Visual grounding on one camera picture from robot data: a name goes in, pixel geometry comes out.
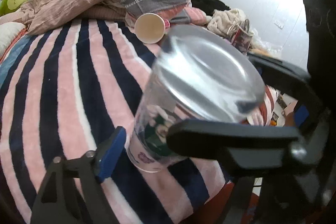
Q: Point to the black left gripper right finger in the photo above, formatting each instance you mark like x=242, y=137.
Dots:
x=284, y=159

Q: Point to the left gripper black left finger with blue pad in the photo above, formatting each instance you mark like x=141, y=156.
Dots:
x=71, y=190

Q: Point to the clear plastic cup silver lid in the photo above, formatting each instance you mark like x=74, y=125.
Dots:
x=197, y=75

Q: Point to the pink paper cup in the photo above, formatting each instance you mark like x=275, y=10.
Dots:
x=150, y=28

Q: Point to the black office chair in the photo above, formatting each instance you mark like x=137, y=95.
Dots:
x=314, y=87

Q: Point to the pink navy striped blanket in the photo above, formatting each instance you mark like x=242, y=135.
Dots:
x=63, y=93

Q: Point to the red printed mug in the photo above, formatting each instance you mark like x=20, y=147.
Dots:
x=240, y=35

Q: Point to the beige crumpled cloth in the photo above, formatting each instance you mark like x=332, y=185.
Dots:
x=221, y=21

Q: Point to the white pillow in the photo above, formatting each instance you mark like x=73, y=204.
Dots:
x=8, y=33

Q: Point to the black garment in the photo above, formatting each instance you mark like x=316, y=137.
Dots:
x=209, y=6

